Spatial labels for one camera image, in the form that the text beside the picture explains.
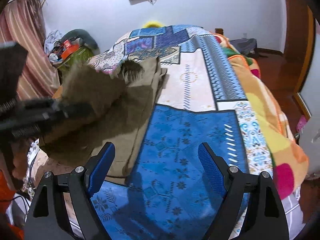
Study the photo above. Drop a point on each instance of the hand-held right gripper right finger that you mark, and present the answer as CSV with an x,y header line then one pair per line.
x,y
212,166

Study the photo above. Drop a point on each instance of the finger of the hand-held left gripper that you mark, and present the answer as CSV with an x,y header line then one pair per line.
x,y
62,110
27,128

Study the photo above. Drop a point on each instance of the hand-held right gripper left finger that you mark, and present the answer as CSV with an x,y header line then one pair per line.
x,y
102,166

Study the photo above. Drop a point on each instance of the olive green pants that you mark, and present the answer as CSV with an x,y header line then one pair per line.
x,y
120,110

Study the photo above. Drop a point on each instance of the white patterned cloth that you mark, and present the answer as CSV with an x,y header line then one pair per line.
x,y
41,161

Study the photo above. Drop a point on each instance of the blue patchwork bedsheet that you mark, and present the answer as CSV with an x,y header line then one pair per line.
x,y
180,140

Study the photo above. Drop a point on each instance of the striped brown curtain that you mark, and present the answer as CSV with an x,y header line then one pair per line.
x,y
30,30

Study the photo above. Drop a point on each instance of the green laundry basket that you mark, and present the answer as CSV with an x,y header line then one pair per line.
x,y
75,62

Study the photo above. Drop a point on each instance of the pile of grey clothes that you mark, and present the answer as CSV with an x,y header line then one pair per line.
x,y
53,38

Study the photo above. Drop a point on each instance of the orange box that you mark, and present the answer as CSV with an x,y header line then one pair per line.
x,y
70,52

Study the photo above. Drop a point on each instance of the orange cloth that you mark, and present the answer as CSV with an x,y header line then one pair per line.
x,y
6,187

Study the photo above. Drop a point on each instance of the red box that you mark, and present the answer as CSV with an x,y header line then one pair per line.
x,y
66,44

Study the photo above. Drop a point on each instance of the grey plush pillow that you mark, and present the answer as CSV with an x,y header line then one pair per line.
x,y
85,36

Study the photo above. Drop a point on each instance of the colourful orange fleece blanket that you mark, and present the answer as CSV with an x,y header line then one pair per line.
x,y
262,105

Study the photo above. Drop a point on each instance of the pink slipper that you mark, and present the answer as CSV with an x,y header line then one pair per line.
x,y
301,123

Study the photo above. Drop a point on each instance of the yellow curved cushion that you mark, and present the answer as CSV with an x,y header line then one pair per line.
x,y
152,24

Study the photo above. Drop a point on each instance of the grey bag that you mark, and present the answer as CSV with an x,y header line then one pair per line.
x,y
243,45

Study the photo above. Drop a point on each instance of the dark wooden bedpost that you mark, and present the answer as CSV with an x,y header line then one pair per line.
x,y
218,31

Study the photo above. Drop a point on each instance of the white wardrobe sliding door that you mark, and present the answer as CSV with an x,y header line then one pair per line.
x,y
311,67

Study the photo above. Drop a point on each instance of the brown wooden door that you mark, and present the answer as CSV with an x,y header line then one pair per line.
x,y
296,30

